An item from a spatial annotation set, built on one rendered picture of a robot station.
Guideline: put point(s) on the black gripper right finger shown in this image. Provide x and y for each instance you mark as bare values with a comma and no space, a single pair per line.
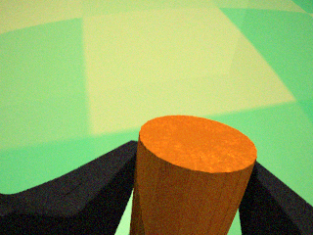
270,207

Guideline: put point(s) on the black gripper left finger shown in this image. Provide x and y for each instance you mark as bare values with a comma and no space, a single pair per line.
89,200

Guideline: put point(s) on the orange knob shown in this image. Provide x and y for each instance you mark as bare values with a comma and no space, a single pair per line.
190,176

